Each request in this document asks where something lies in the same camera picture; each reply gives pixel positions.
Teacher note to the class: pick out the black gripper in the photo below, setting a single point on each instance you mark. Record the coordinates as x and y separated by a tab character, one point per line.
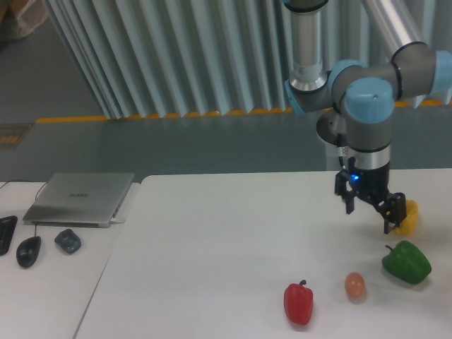
371	186

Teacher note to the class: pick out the red bell pepper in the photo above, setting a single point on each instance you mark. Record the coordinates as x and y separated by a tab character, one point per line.
298	302

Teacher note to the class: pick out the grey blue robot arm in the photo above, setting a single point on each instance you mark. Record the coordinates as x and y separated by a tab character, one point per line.
362	97

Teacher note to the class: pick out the yellow bell pepper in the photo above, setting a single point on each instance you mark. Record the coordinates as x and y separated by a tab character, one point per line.
408	225

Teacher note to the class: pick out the green bell pepper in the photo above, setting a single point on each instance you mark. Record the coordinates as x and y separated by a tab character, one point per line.
406	262

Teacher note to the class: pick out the brown egg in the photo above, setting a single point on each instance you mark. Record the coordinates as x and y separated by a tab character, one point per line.
355	285

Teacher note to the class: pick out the folding partition screen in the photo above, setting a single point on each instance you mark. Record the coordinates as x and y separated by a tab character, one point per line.
180	58

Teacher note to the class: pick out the silver closed laptop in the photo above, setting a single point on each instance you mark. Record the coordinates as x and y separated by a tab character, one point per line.
89	199

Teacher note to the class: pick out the small dark grey tray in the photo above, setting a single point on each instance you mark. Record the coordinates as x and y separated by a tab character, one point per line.
68	241

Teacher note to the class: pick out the black computer mouse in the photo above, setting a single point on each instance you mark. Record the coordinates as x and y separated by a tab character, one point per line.
28	251

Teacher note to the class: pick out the black keyboard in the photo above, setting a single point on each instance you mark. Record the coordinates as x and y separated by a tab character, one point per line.
7	229

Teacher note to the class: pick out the cardboard box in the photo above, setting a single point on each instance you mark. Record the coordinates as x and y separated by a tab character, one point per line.
21	18

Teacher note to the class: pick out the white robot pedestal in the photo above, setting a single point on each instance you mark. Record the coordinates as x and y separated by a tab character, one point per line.
330	155

